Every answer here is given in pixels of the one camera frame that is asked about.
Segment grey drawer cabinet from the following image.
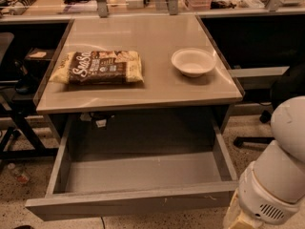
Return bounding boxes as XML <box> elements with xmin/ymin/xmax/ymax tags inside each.
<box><xmin>37</xmin><ymin>15</ymin><xmax>243</xmax><ymax>136</ymax></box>

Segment plastic water bottle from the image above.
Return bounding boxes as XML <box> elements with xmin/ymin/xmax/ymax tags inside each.
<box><xmin>8</xmin><ymin>163</ymin><xmax>30</xmax><ymax>184</ymax></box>

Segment black office chair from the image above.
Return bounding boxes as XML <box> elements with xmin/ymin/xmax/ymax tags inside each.
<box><xmin>234</xmin><ymin>62</ymin><xmax>305</xmax><ymax>148</ymax></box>

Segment white paper bowl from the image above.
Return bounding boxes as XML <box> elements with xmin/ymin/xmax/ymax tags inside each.
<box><xmin>172</xmin><ymin>48</ymin><xmax>216</xmax><ymax>77</ymax></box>

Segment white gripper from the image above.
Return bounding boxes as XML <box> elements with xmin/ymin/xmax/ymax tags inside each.
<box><xmin>223</xmin><ymin>162</ymin><xmax>300</xmax><ymax>229</ymax></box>

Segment grey metal shelf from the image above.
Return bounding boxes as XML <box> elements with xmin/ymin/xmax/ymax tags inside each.
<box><xmin>229</xmin><ymin>66</ymin><xmax>289</xmax><ymax>90</ymax></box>

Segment grey top drawer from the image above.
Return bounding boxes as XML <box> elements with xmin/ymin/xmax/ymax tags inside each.
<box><xmin>26</xmin><ymin>109</ymin><xmax>237</xmax><ymax>220</ymax></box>

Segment brown yellow snack bag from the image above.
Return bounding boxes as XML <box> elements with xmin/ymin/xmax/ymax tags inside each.
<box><xmin>50</xmin><ymin>51</ymin><xmax>144</xmax><ymax>85</ymax></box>

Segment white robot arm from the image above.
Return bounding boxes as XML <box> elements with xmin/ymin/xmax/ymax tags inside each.
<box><xmin>223</xmin><ymin>95</ymin><xmax>305</xmax><ymax>229</ymax></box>

